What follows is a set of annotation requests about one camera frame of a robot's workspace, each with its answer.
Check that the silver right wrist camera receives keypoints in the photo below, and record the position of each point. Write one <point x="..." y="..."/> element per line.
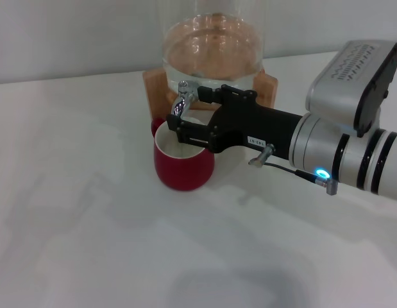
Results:
<point x="349" y="83"/>

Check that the chrome faucet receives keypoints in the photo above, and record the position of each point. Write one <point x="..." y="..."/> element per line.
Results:
<point x="180" y="102"/>

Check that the wooden dispenser stand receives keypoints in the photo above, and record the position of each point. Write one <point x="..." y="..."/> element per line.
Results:
<point x="153" y="90"/>

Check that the glass water dispenser jar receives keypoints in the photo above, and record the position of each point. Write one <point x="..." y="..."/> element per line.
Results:
<point x="214" y="48"/>

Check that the red ceramic cup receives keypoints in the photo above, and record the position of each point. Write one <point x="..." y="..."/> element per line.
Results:
<point x="182" y="170"/>

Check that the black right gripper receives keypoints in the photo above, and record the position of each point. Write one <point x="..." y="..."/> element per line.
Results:
<point x="249" y="125"/>

